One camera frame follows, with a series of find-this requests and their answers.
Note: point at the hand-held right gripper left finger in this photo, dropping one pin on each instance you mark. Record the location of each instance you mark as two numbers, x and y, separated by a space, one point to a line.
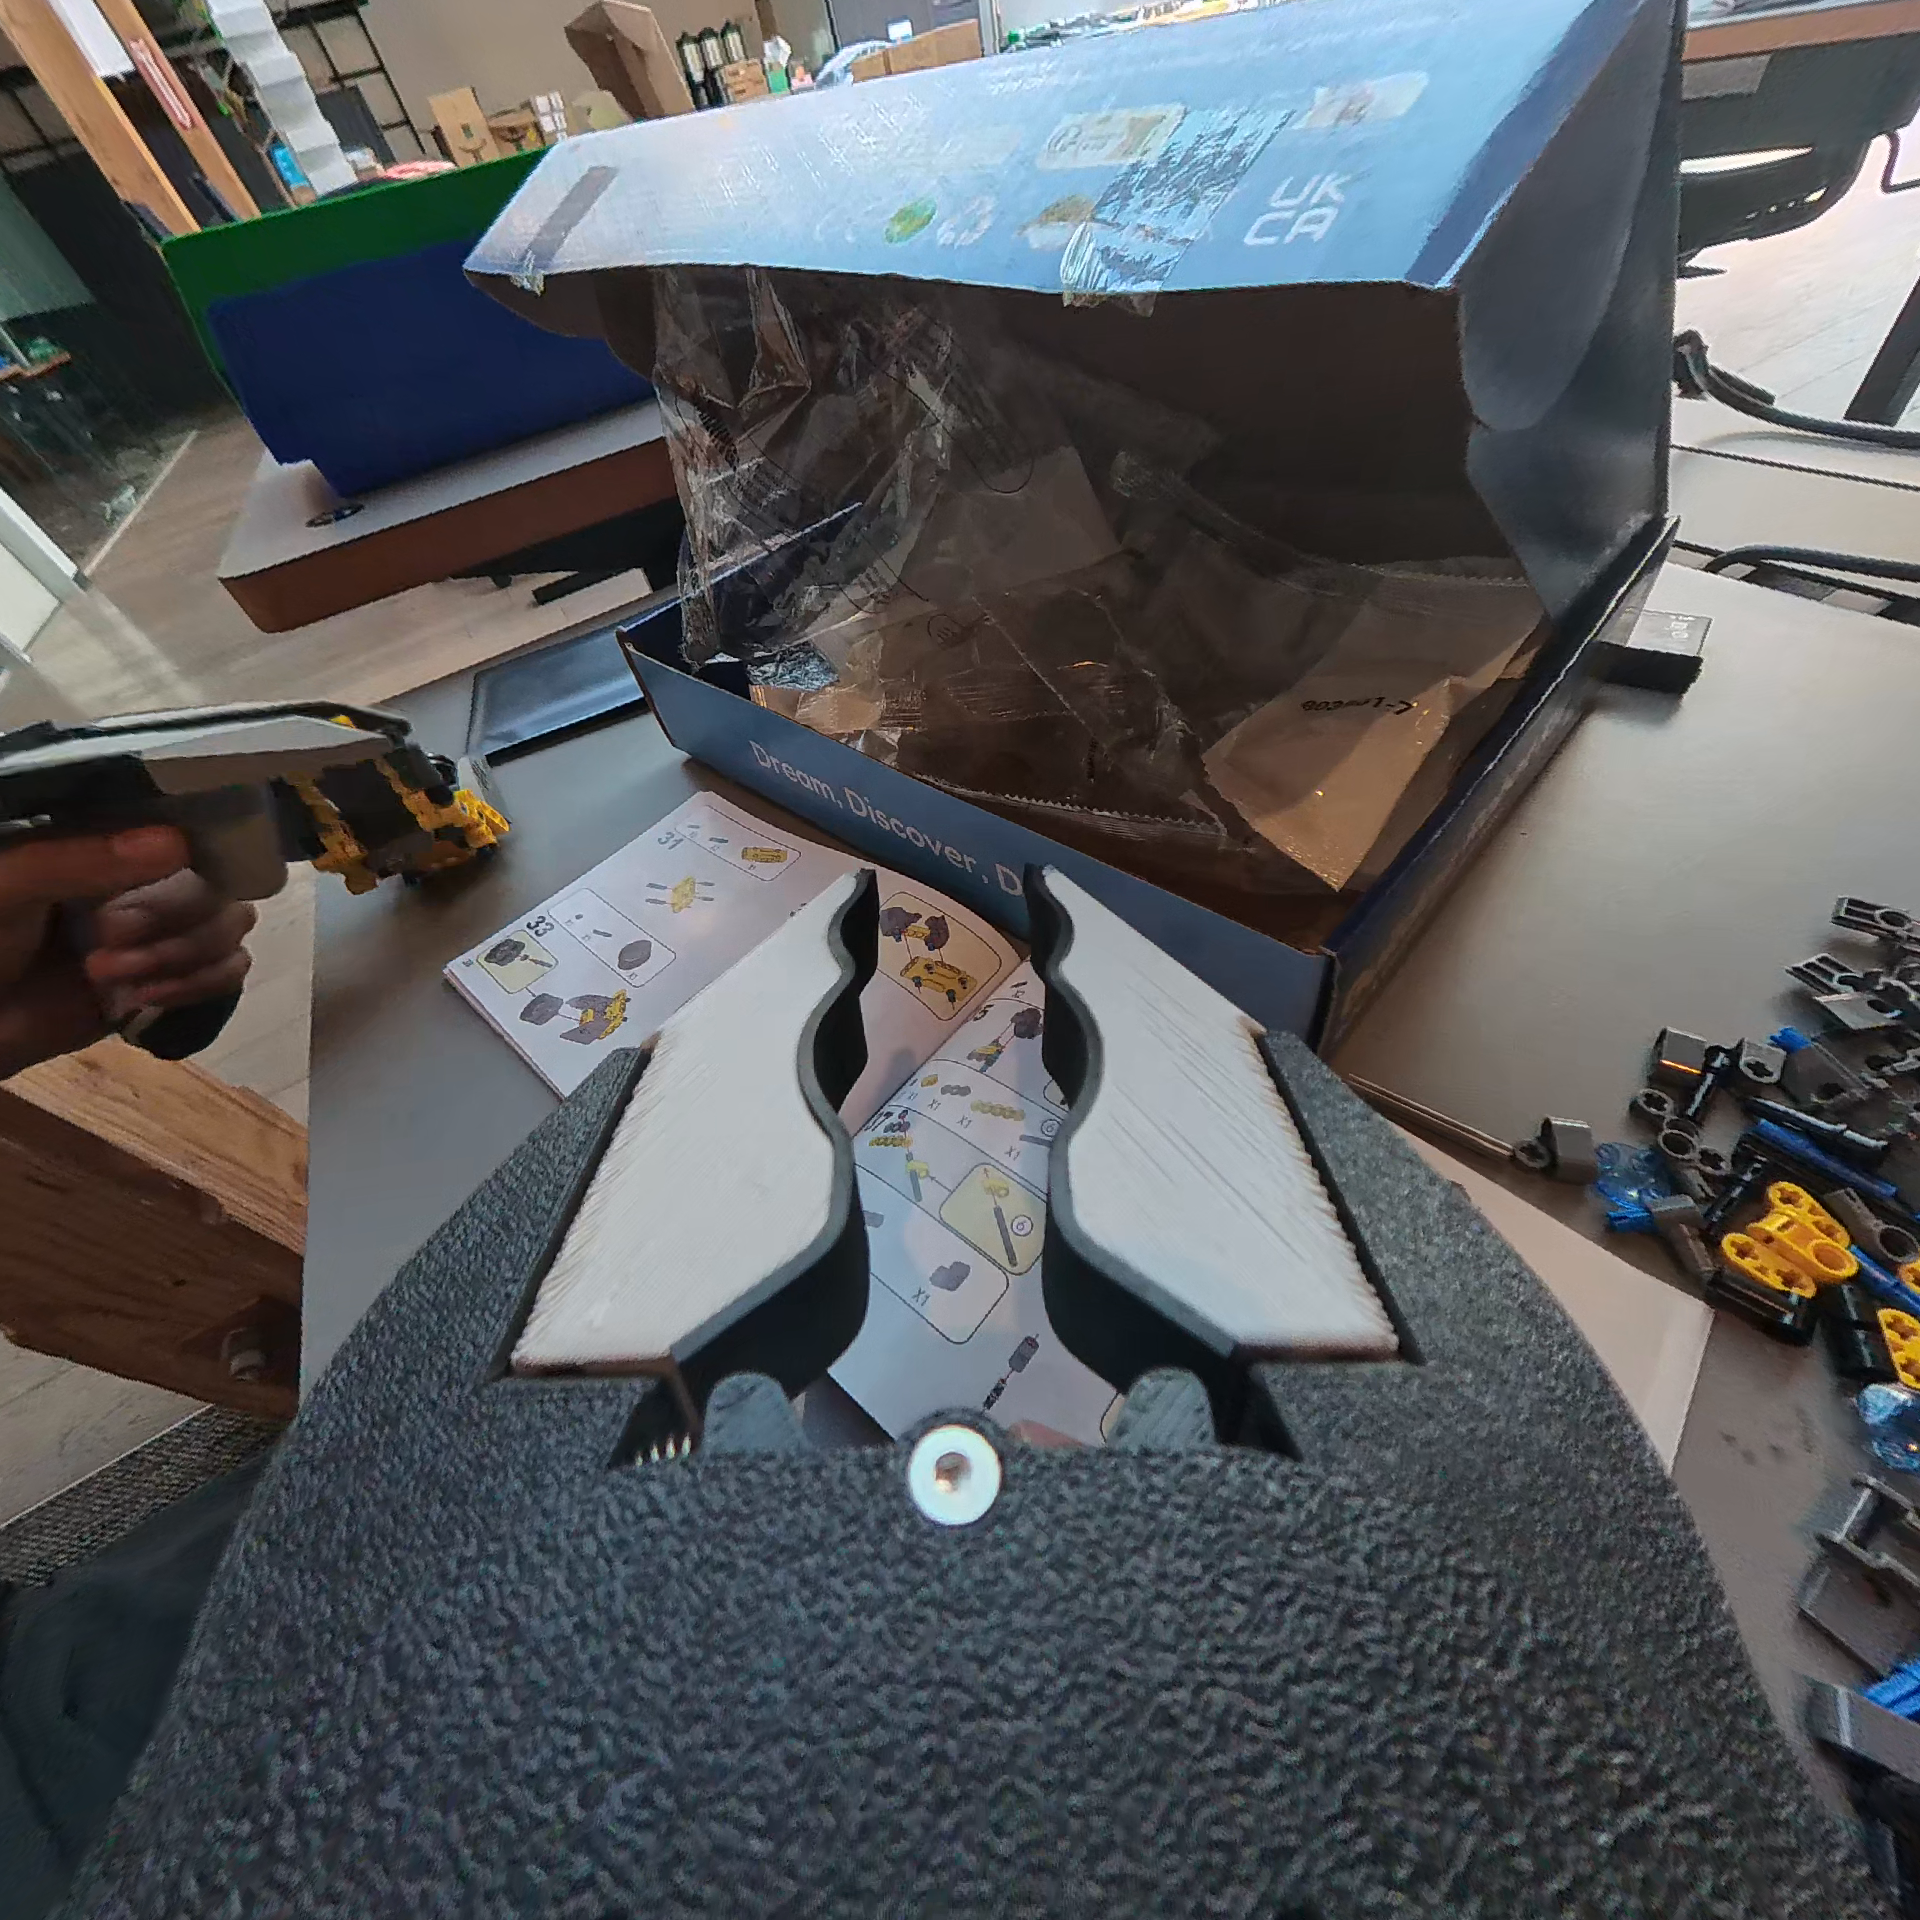
704 1170

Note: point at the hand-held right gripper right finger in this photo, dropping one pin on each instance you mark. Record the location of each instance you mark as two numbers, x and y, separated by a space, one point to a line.
1214 1185

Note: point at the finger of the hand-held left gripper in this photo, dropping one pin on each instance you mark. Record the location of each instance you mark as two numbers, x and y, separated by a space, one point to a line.
269 729
246 775

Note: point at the yellow grey brick model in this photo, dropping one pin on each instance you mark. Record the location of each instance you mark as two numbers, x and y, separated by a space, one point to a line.
405 819

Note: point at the grey desk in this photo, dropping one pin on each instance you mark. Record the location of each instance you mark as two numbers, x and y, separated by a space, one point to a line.
1500 779

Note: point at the person's left hand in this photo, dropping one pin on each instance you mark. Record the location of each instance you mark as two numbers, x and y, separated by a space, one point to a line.
60 930

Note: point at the building instruction booklet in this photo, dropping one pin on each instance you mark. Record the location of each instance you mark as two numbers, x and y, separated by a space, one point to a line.
598 960

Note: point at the wood-edged grey table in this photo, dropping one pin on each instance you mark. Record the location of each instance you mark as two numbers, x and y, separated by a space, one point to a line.
420 511

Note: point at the black flat tray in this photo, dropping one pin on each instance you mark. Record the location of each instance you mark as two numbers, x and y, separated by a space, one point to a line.
555 698

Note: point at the blue plastic bin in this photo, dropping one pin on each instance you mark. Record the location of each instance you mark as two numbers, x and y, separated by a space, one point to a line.
420 359

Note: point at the wooden beam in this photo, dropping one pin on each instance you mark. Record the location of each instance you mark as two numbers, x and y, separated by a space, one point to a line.
134 1230

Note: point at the green plastic bin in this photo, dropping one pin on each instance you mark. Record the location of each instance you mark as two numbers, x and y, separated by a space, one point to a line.
329 224

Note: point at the pile of loose brick pieces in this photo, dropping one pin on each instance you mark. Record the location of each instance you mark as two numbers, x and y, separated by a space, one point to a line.
1786 1185

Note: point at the crumpled clear plastic bags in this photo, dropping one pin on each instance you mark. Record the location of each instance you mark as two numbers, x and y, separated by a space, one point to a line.
1078 600

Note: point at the small black device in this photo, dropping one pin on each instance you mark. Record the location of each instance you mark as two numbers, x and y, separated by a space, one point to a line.
1658 638

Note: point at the person's leg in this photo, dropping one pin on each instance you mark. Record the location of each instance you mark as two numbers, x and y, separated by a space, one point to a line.
76 1695

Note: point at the blue cardboard box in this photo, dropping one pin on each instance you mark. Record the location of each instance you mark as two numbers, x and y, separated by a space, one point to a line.
901 166

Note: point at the black office chair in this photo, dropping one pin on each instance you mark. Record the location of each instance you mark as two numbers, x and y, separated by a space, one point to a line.
1786 150

